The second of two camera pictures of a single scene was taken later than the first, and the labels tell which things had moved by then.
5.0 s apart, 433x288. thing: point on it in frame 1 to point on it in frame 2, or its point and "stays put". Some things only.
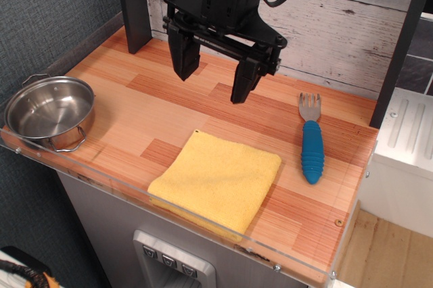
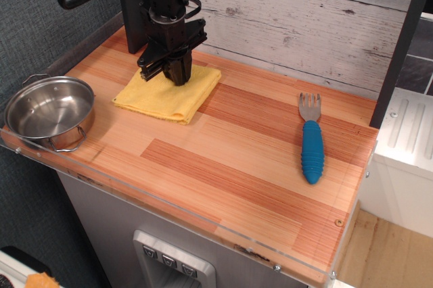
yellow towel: [214, 182] to [158, 98]
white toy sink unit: [398, 182] stays put
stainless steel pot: [50, 111] stays put
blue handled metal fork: [312, 138] stays put
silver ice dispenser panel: [164, 264] stays put
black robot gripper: [226, 15] to [169, 41]
